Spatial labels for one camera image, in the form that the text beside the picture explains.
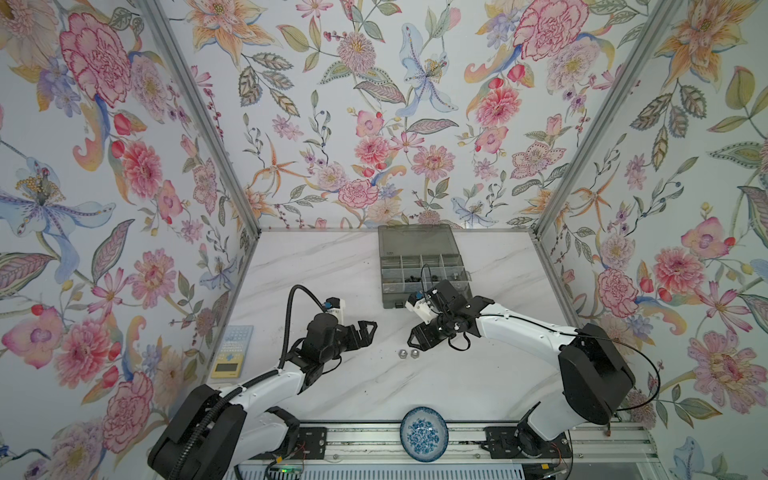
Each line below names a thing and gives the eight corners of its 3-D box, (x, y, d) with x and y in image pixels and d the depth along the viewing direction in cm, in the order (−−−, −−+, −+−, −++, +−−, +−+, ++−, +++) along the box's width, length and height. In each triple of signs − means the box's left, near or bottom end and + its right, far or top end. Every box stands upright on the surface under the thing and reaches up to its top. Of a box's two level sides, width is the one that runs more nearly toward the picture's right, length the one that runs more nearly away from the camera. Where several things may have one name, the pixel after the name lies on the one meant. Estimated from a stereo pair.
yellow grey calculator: (211, 377, 87) (207, 374, 85) (229, 329, 97) (225, 325, 95) (240, 377, 87) (236, 374, 85) (254, 329, 97) (252, 325, 95)
